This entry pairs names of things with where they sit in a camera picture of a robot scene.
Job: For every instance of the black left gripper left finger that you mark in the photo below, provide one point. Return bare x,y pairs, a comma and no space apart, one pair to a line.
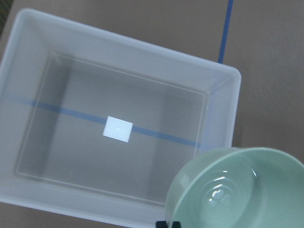
161,224

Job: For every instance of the pale green ceramic bowl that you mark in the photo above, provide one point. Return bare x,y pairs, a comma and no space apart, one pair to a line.
238,188

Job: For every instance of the translucent white plastic box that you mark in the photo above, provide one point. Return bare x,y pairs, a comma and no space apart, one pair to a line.
96,125

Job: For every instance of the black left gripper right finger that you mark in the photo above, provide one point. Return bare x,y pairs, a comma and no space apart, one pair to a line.
176,224

